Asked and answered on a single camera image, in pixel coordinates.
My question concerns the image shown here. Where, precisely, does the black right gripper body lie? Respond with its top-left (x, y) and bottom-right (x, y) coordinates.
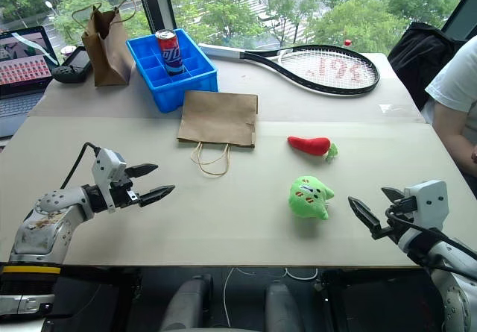
top-left (370, 195), bottom-right (417, 240)

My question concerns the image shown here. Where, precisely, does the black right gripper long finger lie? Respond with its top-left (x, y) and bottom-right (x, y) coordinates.
top-left (347, 195), bottom-right (383, 236)

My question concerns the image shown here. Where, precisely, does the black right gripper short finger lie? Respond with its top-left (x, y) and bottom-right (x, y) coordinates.
top-left (380, 187), bottom-right (406, 204)

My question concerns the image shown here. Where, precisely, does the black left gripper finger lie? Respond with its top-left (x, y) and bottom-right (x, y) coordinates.
top-left (124, 163), bottom-right (159, 179)
top-left (137, 184), bottom-right (176, 208)

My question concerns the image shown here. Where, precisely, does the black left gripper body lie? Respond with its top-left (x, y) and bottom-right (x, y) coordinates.
top-left (109, 177), bottom-right (141, 210)

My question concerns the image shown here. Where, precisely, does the flat brown paper bag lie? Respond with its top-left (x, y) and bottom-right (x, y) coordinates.
top-left (176, 90), bottom-right (259, 178)

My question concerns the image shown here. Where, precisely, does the green plush toy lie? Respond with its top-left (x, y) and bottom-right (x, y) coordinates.
top-left (286, 175), bottom-right (335, 222)

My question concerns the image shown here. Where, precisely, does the red chili pepper toy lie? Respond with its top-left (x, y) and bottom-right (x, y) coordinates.
top-left (287, 135), bottom-right (341, 163)

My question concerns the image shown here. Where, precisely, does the blue divided plastic crate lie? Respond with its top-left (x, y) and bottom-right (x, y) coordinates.
top-left (125, 28), bottom-right (219, 113)

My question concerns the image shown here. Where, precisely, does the person in white shirt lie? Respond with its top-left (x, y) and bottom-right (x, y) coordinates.
top-left (420, 35), bottom-right (477, 201)

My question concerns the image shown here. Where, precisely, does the grey rounded robot leg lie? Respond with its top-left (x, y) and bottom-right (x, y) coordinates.
top-left (264, 281), bottom-right (305, 332)
top-left (159, 274), bottom-right (215, 332)

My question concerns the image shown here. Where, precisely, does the red and blue soda can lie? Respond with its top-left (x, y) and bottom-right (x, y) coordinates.
top-left (155, 28), bottom-right (185, 77)

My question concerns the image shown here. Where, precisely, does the black handheld game controller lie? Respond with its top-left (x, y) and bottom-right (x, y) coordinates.
top-left (51, 46), bottom-right (93, 85)

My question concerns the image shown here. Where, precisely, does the black backpack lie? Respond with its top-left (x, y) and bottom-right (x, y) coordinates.
top-left (387, 22), bottom-right (467, 113)

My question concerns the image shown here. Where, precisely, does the small pink cup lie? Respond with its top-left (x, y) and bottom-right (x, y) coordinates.
top-left (60, 45), bottom-right (77, 64)

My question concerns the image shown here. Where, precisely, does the black tennis racket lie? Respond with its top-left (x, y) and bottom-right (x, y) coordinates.
top-left (198, 43), bottom-right (381, 96)

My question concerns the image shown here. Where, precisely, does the open laptop computer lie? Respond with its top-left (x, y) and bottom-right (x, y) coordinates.
top-left (0, 25), bottom-right (60, 140)

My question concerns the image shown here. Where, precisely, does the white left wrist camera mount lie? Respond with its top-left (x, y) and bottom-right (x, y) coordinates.
top-left (91, 148), bottom-right (127, 213)

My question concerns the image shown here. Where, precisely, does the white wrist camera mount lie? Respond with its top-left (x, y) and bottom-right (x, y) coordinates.
top-left (91, 148), bottom-right (127, 213)
top-left (403, 179), bottom-right (449, 231)

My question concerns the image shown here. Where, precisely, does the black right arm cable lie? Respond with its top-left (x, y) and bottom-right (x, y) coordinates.
top-left (385, 207), bottom-right (477, 273)

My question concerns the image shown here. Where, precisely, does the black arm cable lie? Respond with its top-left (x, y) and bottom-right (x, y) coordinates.
top-left (385, 207), bottom-right (477, 273)
top-left (59, 142), bottom-right (102, 190)

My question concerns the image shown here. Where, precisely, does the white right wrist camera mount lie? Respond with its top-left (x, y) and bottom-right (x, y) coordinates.
top-left (403, 179), bottom-right (449, 231)

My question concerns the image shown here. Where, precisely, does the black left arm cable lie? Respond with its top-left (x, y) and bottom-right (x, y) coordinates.
top-left (59, 142), bottom-right (102, 190)

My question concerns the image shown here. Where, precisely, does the white cable under table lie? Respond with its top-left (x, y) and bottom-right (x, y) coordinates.
top-left (222, 266), bottom-right (319, 329)

